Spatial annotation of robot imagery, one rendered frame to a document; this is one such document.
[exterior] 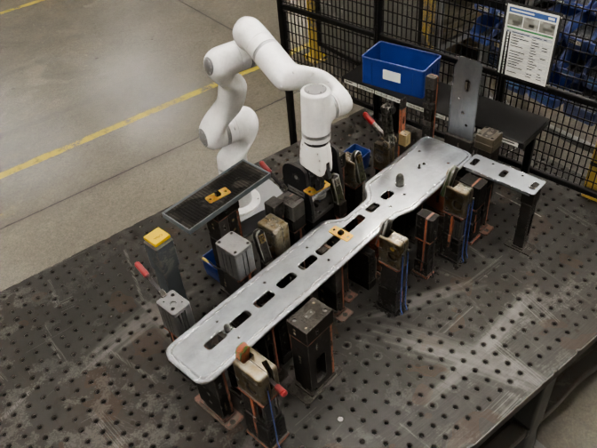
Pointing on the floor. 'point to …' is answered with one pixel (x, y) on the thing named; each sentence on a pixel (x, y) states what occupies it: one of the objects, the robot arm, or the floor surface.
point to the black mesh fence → (448, 69)
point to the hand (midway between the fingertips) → (316, 181)
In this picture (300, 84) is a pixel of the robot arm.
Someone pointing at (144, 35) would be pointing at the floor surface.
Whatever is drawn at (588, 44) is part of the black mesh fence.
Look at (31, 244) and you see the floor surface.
